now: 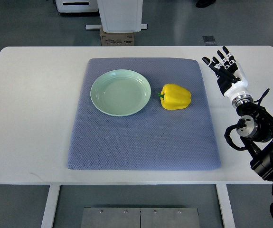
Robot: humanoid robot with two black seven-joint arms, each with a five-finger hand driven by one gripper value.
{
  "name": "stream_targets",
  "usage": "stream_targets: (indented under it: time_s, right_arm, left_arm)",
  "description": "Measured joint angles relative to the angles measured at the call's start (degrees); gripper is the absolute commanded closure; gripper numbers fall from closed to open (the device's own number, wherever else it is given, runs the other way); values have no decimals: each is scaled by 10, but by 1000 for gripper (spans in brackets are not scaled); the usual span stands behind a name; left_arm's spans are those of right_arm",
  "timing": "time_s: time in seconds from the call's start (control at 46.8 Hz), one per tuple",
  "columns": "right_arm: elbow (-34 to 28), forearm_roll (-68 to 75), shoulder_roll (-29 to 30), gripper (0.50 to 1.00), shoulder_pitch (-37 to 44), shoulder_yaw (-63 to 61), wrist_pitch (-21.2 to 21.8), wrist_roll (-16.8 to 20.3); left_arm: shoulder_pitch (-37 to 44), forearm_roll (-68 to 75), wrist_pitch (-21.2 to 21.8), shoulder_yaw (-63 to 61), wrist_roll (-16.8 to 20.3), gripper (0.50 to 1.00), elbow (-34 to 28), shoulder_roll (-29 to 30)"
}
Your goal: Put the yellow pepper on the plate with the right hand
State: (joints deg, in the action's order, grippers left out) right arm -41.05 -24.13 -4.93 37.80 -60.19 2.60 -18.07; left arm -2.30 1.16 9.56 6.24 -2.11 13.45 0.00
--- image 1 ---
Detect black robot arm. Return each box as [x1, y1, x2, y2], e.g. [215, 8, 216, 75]
[224, 94, 273, 195]

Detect white table leg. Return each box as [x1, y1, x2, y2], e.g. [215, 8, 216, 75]
[216, 184, 235, 228]
[41, 184, 60, 228]

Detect black shoe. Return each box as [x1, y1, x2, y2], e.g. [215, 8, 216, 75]
[196, 0, 216, 9]

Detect left white table leg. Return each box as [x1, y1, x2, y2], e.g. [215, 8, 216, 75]
[41, 184, 60, 228]

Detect cardboard box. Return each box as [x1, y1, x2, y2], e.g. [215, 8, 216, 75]
[100, 27, 134, 46]

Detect light green plate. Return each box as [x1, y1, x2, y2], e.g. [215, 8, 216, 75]
[90, 69, 151, 117]

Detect blue textured mat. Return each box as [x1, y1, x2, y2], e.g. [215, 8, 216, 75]
[67, 57, 221, 171]

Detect yellow bell pepper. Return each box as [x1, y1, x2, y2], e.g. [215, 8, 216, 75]
[157, 84, 191, 110]

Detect white cabinet with slot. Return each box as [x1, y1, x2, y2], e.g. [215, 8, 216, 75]
[55, 0, 99, 13]

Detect white pedestal column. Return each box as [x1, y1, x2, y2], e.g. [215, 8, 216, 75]
[85, 0, 148, 33]

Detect right white table leg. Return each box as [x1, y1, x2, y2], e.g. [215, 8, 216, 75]
[216, 184, 235, 228]

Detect metal base plate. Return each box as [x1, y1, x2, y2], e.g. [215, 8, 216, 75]
[81, 207, 200, 228]

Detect grey floor socket plate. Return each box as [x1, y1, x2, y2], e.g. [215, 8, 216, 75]
[202, 36, 216, 45]

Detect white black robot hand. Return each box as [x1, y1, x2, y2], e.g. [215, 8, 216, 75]
[202, 46, 254, 108]

